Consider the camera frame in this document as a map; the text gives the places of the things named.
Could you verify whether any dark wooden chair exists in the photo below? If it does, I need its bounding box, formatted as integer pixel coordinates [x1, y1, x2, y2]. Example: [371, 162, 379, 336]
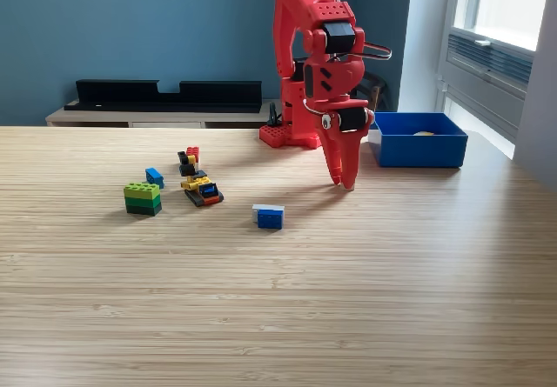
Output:
[356, 70, 388, 112]

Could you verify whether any blue plastic bin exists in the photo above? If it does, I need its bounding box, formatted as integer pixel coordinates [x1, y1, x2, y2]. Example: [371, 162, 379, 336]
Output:
[367, 111, 469, 170]

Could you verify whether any white window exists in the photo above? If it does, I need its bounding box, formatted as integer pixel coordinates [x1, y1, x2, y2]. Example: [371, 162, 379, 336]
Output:
[450, 0, 557, 53]

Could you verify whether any small blue lego brick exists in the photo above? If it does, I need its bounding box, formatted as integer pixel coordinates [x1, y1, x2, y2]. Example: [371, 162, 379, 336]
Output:
[144, 167, 165, 190]

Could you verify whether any black cable behind arm base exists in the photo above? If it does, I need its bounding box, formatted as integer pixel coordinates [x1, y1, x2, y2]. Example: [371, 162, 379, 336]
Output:
[265, 102, 284, 128]

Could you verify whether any blue and white lego block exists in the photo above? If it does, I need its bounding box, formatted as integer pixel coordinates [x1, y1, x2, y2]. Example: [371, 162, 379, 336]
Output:
[251, 204, 285, 230]

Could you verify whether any grey window vent grille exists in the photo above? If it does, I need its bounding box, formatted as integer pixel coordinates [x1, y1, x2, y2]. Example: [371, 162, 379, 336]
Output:
[446, 32, 534, 86]

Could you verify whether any yellow toy digger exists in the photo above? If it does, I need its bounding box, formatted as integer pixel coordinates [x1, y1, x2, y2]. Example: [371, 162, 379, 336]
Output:
[177, 150, 225, 208]

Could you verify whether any pale wooden sideboard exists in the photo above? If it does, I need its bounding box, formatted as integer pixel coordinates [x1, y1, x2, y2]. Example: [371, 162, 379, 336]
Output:
[45, 97, 284, 130]

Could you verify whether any green lego block stack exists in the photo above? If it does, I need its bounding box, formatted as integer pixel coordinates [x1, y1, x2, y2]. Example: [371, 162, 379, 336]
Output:
[123, 181, 163, 217]

